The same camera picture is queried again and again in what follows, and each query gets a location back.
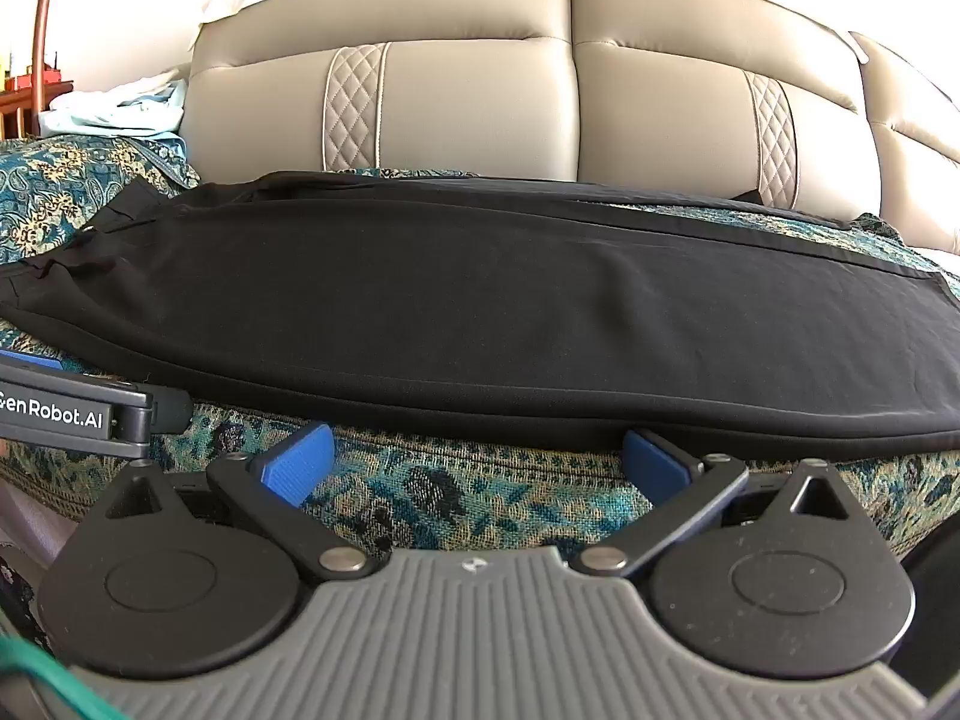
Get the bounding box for curved wooden pole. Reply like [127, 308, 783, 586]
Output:
[28, 0, 67, 137]

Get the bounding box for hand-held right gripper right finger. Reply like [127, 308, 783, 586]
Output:
[568, 429, 857, 581]

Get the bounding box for teal patterned blanket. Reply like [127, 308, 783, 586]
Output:
[0, 131, 960, 563]

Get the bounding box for black pants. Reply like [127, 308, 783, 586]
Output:
[0, 171, 960, 464]

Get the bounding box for light blue cloth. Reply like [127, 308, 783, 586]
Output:
[37, 79, 188, 140]

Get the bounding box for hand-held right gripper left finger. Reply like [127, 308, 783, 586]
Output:
[103, 423, 374, 583]

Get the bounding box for beige padded headboard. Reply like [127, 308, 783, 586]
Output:
[182, 0, 960, 256]

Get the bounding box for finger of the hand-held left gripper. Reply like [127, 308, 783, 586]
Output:
[0, 349, 63, 376]

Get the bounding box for green cable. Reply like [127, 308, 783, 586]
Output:
[0, 634, 125, 720]

